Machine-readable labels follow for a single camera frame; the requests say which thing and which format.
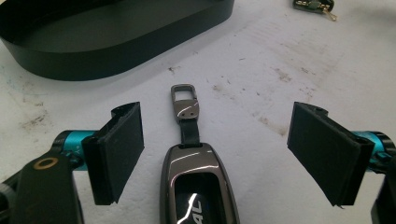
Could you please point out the metallic grey car key fob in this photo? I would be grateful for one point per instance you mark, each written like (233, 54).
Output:
(199, 174)

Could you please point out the black oval tray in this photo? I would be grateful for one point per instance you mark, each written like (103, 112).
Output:
(102, 37)

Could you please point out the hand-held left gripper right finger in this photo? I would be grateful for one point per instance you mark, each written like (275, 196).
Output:
(327, 149)

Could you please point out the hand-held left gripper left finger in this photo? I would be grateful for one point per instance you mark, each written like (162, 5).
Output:
(116, 152)

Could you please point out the bunch of keys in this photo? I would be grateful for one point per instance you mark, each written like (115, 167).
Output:
(316, 6)

